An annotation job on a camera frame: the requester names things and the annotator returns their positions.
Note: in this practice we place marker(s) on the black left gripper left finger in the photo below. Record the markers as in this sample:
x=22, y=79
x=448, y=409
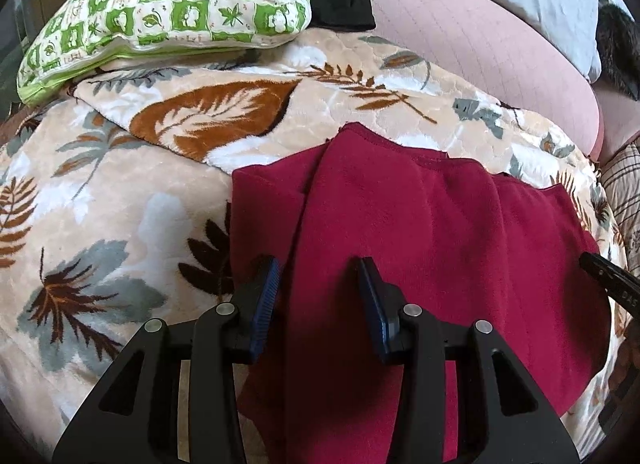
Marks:
x=131, y=415

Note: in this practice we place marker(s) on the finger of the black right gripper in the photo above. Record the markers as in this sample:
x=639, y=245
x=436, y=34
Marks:
x=620, y=284

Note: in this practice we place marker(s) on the pink quilted bolster cushion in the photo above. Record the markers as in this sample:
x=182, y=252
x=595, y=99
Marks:
x=499, y=53

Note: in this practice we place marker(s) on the green white patterned pillow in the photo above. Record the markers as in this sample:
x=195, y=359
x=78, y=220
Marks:
x=85, y=34

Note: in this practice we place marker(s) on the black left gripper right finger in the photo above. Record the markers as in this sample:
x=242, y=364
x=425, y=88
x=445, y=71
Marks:
x=502, y=414

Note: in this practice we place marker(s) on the dark furry garment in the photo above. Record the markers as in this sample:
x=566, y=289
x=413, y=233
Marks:
x=617, y=39

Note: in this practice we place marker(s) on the dark red fleece garment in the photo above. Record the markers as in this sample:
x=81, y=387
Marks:
x=458, y=241

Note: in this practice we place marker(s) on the striped brown quilt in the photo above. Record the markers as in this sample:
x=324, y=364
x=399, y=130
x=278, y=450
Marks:
x=621, y=182

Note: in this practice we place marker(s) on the leaf pattern fleece blanket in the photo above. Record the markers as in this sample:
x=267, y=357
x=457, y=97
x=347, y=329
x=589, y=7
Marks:
x=116, y=196

